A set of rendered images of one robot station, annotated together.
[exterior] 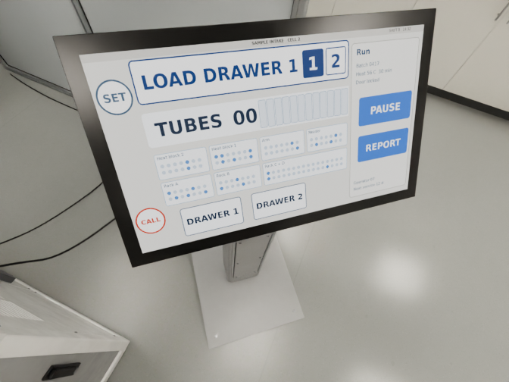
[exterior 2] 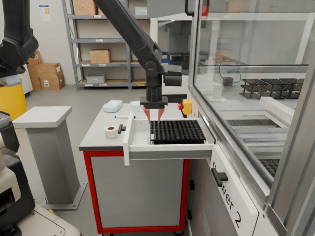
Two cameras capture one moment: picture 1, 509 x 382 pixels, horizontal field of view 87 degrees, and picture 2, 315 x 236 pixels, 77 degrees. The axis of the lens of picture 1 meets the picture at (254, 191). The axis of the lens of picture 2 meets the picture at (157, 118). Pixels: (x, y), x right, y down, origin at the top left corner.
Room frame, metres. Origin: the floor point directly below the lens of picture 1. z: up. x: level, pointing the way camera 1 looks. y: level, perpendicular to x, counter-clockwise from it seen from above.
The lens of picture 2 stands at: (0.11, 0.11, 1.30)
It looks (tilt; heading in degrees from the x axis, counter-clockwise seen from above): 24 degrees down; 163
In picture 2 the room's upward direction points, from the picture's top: straight up
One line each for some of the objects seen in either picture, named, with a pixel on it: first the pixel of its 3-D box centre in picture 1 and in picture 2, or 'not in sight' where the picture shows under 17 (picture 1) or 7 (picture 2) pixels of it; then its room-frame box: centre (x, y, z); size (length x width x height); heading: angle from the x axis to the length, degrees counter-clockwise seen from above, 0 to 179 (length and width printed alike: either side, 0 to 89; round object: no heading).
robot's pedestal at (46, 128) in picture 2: not in sight; (55, 158); (-1.34, -0.26, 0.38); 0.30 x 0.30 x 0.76; 75
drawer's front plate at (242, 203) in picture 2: not in sight; (228, 185); (-0.27, 0.45, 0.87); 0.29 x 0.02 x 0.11; 165
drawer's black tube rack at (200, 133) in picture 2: not in sight; (175, 135); (-0.60, 0.42, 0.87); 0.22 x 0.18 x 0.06; 75
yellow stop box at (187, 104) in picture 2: not in sight; (186, 106); (-0.90, 0.60, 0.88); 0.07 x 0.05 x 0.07; 165
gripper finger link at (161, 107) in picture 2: not in sight; (154, 112); (-0.56, 0.31, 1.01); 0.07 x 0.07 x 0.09; 73
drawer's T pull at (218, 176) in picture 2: not in sight; (220, 176); (-0.28, 0.42, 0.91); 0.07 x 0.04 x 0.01; 165
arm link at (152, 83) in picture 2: not in sight; (155, 77); (-0.56, 0.31, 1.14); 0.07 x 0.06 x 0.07; 67
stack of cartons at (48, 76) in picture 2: not in sight; (40, 70); (-5.11, -1.07, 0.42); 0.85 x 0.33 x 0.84; 75
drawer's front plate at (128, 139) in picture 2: not in sight; (130, 135); (-0.66, 0.22, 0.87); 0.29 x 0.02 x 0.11; 165
